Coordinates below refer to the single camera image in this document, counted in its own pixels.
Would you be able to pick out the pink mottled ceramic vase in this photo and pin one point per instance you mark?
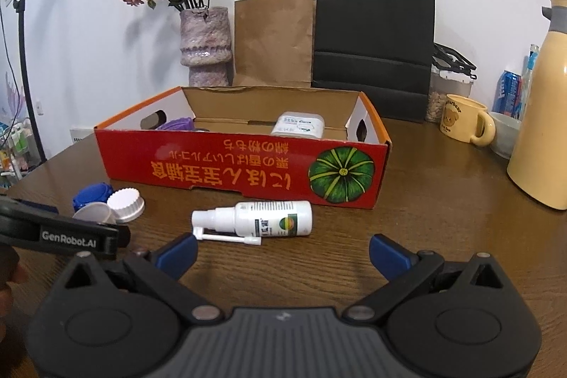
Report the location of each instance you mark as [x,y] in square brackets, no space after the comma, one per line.
[206,46]

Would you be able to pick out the purple wall decoration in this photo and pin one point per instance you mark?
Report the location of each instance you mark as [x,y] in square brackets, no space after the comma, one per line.
[13,97]

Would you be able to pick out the clear jar with black lid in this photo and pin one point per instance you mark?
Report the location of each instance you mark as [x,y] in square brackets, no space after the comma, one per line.
[443,94]

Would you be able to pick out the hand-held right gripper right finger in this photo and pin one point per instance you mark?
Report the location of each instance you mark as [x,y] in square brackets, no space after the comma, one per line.
[387,256]

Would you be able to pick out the cluttered rack of small goods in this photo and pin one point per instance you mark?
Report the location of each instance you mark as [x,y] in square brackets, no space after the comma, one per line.
[15,152]

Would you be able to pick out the cream thermos jug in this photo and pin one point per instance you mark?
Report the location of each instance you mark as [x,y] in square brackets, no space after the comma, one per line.
[545,116]

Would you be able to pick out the blue drink can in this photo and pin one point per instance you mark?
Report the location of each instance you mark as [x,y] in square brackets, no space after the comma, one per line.
[509,92]

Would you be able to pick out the person's left hand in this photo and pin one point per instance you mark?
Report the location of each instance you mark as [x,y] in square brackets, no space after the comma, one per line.
[9,285]

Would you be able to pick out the purple roll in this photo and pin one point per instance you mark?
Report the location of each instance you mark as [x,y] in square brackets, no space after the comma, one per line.
[177,124]

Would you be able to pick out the white spray bottle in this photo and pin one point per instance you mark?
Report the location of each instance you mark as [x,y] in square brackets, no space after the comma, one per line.
[274,218]

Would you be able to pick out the white slotted appliance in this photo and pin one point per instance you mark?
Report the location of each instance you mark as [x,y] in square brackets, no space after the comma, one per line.
[83,136]

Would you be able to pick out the black lamp stand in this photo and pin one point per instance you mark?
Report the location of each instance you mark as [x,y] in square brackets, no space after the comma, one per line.
[17,4]

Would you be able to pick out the black paper bag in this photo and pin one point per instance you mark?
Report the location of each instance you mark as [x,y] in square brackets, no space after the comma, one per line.
[372,28]

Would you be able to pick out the white cotton swab box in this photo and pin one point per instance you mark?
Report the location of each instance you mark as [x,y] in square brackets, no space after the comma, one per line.
[297,123]

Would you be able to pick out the yellow bear mug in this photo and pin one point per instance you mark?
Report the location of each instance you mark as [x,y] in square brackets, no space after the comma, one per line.
[460,119]

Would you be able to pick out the clear bottle with blue label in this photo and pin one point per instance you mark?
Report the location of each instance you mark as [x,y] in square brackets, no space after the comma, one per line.
[529,81]

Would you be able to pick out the white wall outlet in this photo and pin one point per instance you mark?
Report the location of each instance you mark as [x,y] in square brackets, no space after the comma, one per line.
[40,108]

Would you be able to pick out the grey ceramic cup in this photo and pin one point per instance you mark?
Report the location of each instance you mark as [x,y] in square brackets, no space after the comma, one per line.
[505,134]

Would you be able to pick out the red printed cardboard box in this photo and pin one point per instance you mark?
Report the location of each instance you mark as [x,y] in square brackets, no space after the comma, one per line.
[221,165]

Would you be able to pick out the blue and white bottle caps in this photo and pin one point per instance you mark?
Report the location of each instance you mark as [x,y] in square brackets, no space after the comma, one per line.
[126,203]

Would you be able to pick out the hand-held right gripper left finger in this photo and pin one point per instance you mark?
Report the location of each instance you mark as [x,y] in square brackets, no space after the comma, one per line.
[177,254]

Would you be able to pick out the brown paper bag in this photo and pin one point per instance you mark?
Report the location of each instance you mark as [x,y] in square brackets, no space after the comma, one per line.
[274,41]

